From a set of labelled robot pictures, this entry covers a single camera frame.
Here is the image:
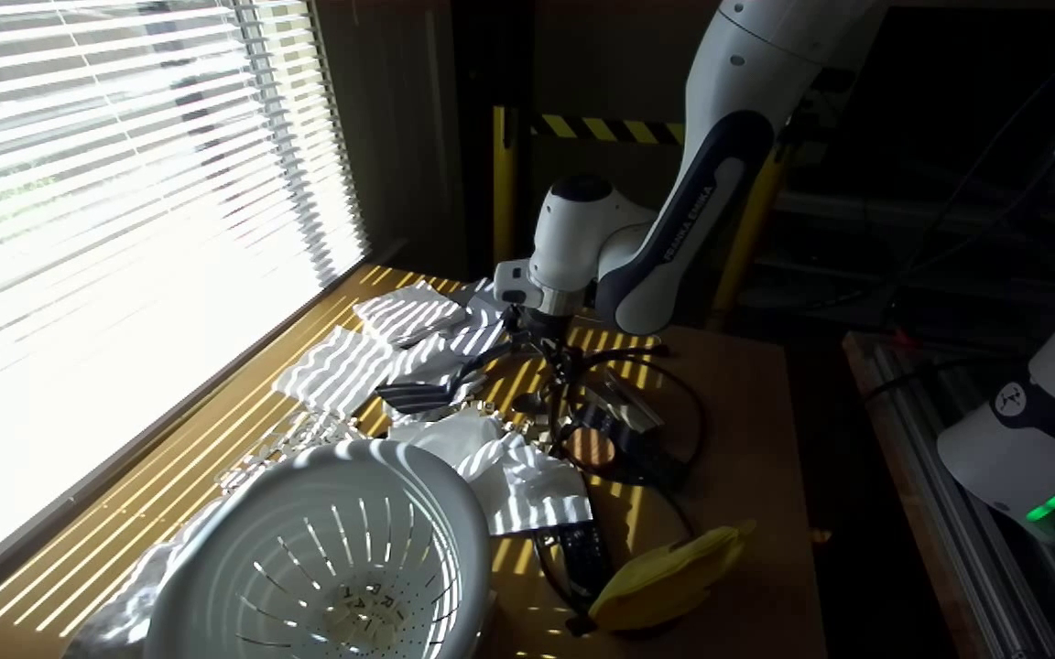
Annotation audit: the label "white plastic colander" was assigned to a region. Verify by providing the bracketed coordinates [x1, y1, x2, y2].
[139, 437, 498, 659]

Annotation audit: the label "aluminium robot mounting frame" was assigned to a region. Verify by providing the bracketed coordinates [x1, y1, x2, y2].
[837, 325, 1055, 659]

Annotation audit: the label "yellow banana-shaped pouch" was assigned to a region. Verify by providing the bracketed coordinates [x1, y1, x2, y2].
[583, 520, 760, 639]

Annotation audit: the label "large white window blinds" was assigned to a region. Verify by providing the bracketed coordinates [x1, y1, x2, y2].
[0, 0, 370, 596]

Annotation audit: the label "black cable with plug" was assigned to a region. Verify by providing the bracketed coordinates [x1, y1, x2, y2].
[536, 341, 718, 505]

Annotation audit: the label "folded white paper towel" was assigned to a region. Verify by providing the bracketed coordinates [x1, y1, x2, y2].
[268, 319, 508, 420]
[350, 282, 481, 354]

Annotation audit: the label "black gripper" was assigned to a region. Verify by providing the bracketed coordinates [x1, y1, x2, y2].
[503, 291, 583, 354]

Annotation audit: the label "white cloth under colander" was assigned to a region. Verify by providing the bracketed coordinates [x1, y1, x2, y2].
[59, 444, 349, 659]

